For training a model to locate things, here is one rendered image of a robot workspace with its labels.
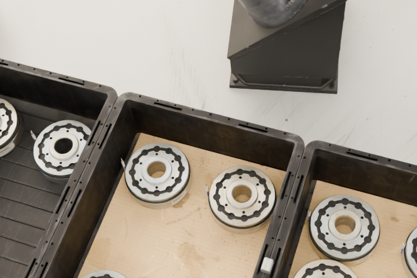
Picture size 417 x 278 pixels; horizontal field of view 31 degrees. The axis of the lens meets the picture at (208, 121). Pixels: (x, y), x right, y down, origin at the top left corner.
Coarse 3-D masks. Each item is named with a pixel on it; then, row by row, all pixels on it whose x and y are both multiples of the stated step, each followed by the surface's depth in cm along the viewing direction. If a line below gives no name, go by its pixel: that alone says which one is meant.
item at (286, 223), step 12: (312, 144) 109; (324, 144) 109; (312, 156) 108; (348, 156) 107; (360, 156) 109; (372, 156) 107; (300, 168) 107; (396, 168) 106; (408, 168) 106; (300, 180) 108; (300, 192) 105; (288, 204) 104; (288, 216) 103; (288, 228) 102; (276, 240) 102; (276, 252) 101; (276, 264) 101; (264, 276) 99; (276, 276) 100
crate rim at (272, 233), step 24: (120, 96) 115; (144, 96) 115; (216, 120) 112; (240, 120) 112; (96, 144) 112; (288, 168) 107; (288, 192) 105; (72, 216) 106; (264, 240) 102; (48, 264) 103
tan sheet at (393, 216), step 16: (320, 192) 116; (336, 192) 115; (352, 192) 115; (384, 208) 113; (400, 208) 113; (416, 208) 113; (304, 224) 113; (384, 224) 112; (400, 224) 112; (416, 224) 112; (304, 240) 112; (384, 240) 111; (400, 240) 111; (304, 256) 111; (384, 256) 110; (400, 256) 110; (368, 272) 109; (384, 272) 109; (400, 272) 108
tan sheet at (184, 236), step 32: (192, 160) 120; (224, 160) 120; (128, 192) 118; (192, 192) 117; (128, 224) 115; (160, 224) 115; (192, 224) 115; (96, 256) 113; (128, 256) 113; (160, 256) 112; (192, 256) 112; (224, 256) 112; (256, 256) 111
